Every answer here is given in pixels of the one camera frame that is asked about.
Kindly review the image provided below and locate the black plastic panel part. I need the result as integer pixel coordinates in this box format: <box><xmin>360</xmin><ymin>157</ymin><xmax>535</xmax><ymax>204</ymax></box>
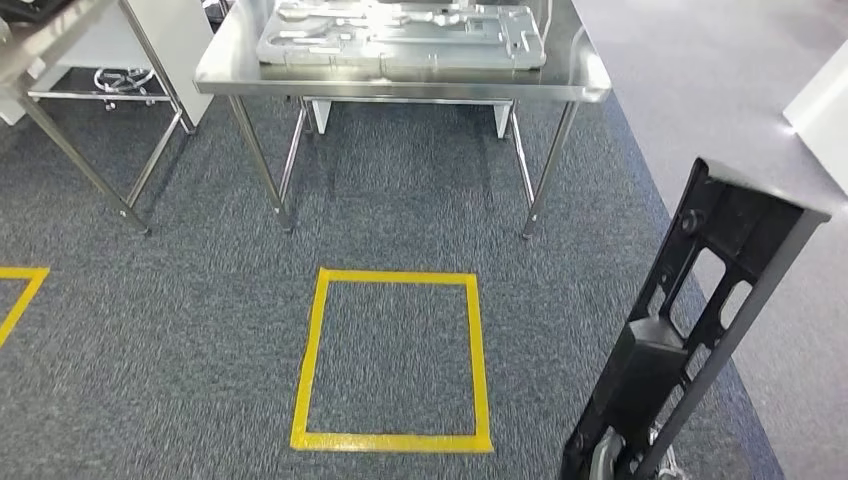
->
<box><xmin>559</xmin><ymin>156</ymin><xmax>833</xmax><ymax>480</ymax></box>

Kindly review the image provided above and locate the stainless steel workbench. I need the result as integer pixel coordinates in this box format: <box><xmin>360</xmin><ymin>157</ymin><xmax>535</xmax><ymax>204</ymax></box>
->
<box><xmin>193</xmin><ymin>0</ymin><xmax>612</xmax><ymax>240</ymax></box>

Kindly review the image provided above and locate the aluminium fixture plate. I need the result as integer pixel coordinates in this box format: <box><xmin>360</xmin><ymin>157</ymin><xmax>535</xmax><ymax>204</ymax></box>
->
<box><xmin>256</xmin><ymin>0</ymin><xmax>548</xmax><ymax>73</ymax></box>

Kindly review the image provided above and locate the yellow floor tape square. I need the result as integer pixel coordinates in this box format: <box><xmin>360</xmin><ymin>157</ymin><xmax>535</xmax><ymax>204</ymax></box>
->
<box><xmin>0</xmin><ymin>266</ymin><xmax>51</xmax><ymax>349</ymax></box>
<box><xmin>290</xmin><ymin>267</ymin><xmax>495</xmax><ymax>455</ymax></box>

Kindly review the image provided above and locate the white box cabinet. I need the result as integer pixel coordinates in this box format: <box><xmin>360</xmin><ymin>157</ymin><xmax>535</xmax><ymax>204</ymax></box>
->
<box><xmin>783</xmin><ymin>39</ymin><xmax>848</xmax><ymax>197</ymax></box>

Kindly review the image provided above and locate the small stainless steel table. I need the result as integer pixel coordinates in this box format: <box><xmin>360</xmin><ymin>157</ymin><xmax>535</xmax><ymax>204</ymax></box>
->
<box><xmin>0</xmin><ymin>0</ymin><xmax>197</xmax><ymax>236</ymax></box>

